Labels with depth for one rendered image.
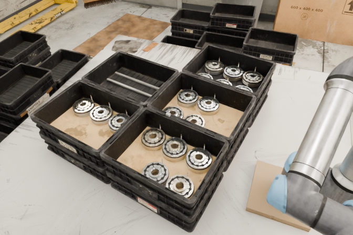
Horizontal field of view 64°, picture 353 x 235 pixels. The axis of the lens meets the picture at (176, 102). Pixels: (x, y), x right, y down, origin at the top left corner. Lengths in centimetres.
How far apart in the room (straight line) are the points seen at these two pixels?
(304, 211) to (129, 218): 71
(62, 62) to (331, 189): 227
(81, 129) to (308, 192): 98
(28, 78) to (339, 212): 218
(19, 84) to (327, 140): 210
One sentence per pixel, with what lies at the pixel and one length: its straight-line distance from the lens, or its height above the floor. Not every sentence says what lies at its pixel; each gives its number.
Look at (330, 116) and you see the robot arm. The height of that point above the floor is 128.
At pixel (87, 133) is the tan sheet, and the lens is 132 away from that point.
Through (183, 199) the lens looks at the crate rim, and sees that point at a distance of 97.
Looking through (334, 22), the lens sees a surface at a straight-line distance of 381.
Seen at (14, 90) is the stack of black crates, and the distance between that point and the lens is 235.
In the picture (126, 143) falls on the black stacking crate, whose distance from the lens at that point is 120.
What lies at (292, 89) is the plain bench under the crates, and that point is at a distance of 177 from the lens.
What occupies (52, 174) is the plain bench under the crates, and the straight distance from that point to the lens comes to 141.
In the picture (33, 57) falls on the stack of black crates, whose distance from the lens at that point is 267.
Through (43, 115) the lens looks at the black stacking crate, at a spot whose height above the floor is 89.
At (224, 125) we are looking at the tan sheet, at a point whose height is 83.
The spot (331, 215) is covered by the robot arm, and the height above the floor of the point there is 120.
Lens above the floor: 176
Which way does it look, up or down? 42 degrees down
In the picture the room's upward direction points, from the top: 2 degrees counter-clockwise
